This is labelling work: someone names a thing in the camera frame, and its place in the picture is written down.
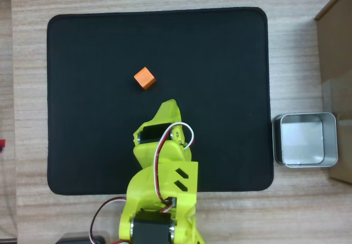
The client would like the orange cube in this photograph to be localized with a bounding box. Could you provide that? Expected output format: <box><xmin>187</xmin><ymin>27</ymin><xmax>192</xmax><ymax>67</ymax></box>
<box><xmin>133</xmin><ymin>66</ymin><xmax>156</xmax><ymax>91</ymax></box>

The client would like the square metal tin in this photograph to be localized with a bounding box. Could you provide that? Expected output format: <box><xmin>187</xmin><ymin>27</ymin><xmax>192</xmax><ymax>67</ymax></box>
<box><xmin>272</xmin><ymin>112</ymin><xmax>338</xmax><ymax>169</ymax></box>

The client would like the black rectangular mat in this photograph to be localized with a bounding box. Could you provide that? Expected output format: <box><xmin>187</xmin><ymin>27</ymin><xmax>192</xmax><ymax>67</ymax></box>
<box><xmin>46</xmin><ymin>6</ymin><xmax>274</xmax><ymax>196</ymax></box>

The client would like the black plastic case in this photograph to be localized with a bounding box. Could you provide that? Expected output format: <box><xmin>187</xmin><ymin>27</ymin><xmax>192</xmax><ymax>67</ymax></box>
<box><xmin>54</xmin><ymin>231</ymin><xmax>107</xmax><ymax>244</ymax></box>

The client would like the cardboard box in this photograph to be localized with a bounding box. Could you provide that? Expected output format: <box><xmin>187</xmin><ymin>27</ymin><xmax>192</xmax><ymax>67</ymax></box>
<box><xmin>314</xmin><ymin>0</ymin><xmax>352</xmax><ymax>185</ymax></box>

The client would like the white red gripper servo cable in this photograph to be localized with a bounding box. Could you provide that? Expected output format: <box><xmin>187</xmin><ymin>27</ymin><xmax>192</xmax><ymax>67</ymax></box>
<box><xmin>154</xmin><ymin>122</ymin><xmax>194</xmax><ymax>210</ymax></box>

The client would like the red black arm cable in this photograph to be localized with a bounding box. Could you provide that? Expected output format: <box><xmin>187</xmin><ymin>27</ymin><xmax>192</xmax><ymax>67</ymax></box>
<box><xmin>90</xmin><ymin>196</ymin><xmax>128</xmax><ymax>242</ymax></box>

